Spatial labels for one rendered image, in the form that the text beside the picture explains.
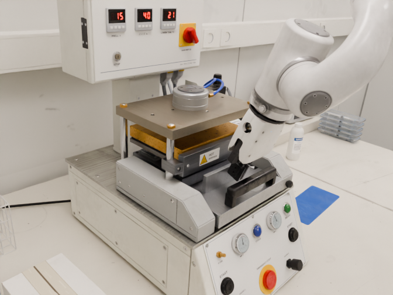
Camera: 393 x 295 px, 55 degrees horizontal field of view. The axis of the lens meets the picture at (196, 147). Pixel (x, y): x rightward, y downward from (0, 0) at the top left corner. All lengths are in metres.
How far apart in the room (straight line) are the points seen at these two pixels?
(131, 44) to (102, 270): 0.51
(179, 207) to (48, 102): 0.66
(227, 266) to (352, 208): 0.61
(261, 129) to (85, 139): 0.78
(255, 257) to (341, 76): 0.43
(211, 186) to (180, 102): 0.19
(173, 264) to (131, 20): 0.51
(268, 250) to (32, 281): 0.47
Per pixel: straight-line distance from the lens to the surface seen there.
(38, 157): 1.27
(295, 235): 0.92
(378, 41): 0.61
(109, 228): 0.93
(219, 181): 0.79
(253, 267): 0.82
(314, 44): 0.61
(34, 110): 1.22
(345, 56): 0.57
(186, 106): 0.80
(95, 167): 0.96
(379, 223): 1.24
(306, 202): 1.24
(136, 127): 0.84
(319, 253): 1.04
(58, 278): 0.79
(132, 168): 0.79
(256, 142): 0.69
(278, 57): 0.63
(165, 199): 0.72
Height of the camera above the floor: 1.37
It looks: 24 degrees down
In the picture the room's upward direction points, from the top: 4 degrees clockwise
